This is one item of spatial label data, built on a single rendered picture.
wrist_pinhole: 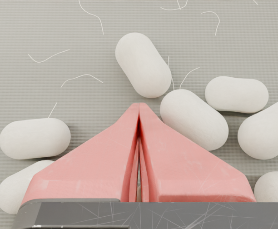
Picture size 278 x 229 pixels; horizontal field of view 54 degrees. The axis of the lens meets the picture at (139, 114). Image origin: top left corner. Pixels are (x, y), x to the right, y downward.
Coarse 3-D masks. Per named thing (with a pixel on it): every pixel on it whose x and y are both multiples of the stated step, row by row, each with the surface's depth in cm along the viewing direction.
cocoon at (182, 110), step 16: (176, 96) 13; (192, 96) 13; (160, 112) 13; (176, 112) 13; (192, 112) 12; (208, 112) 13; (176, 128) 13; (192, 128) 12; (208, 128) 12; (224, 128) 12; (208, 144) 12
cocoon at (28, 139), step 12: (24, 120) 13; (36, 120) 13; (48, 120) 13; (60, 120) 13; (12, 132) 12; (24, 132) 12; (36, 132) 12; (48, 132) 12; (60, 132) 13; (0, 144) 12; (12, 144) 12; (24, 144) 12; (36, 144) 12; (48, 144) 12; (60, 144) 13; (12, 156) 12; (24, 156) 13; (36, 156) 13; (48, 156) 13
